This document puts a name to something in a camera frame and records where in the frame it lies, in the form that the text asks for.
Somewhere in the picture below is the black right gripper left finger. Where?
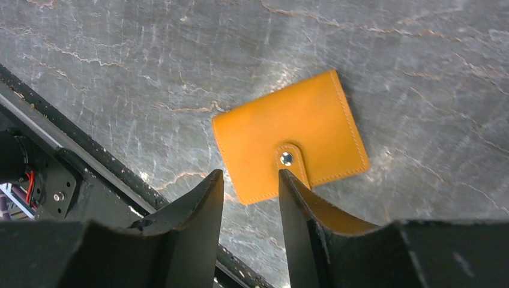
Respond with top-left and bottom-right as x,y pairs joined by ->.
1,169 -> 224,287

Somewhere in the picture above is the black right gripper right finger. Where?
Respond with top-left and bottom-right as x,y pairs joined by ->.
279,169 -> 508,287

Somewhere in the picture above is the orange leather card holder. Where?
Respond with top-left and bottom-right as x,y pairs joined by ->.
211,69 -> 370,206

